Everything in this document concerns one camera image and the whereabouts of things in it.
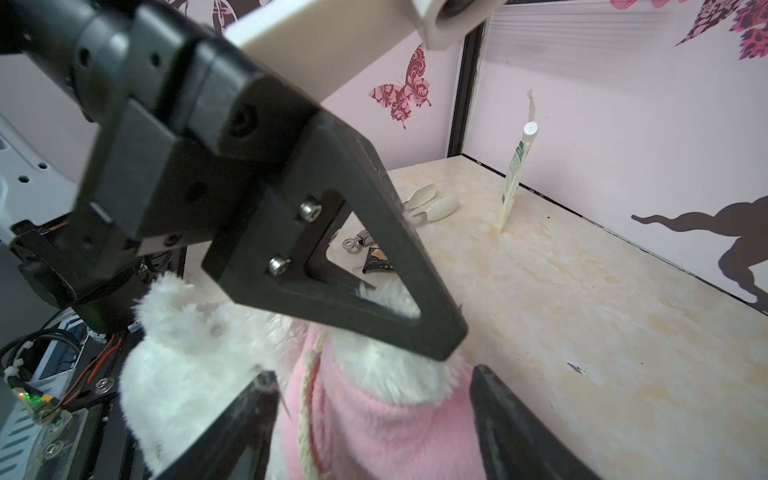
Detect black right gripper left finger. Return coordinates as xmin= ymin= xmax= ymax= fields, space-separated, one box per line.
xmin=158 ymin=371 xmax=280 ymax=480

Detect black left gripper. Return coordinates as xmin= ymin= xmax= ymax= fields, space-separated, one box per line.
xmin=11 ymin=1 xmax=318 ymax=309

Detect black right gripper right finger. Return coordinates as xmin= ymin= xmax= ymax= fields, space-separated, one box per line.
xmin=470 ymin=365 xmax=598 ymax=480

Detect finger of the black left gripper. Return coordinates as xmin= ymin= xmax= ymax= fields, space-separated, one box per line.
xmin=202 ymin=111 xmax=468 ymax=361

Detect pink teddy hoodie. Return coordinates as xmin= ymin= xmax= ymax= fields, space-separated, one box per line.
xmin=266 ymin=325 xmax=486 ymax=479

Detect white teddy bear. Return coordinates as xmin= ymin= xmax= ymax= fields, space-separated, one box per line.
xmin=120 ymin=274 xmax=466 ymax=478

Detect black snack packet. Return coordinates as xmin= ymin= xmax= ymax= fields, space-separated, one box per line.
xmin=361 ymin=247 xmax=394 ymax=274

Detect metal kitchen tongs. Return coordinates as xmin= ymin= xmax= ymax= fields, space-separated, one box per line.
xmin=341 ymin=182 xmax=462 ymax=253

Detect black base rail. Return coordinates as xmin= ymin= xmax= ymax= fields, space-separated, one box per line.
xmin=0 ymin=311 xmax=157 ymax=480

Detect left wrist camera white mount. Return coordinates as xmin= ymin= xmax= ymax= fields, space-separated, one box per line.
xmin=225 ymin=0 xmax=503 ymax=101

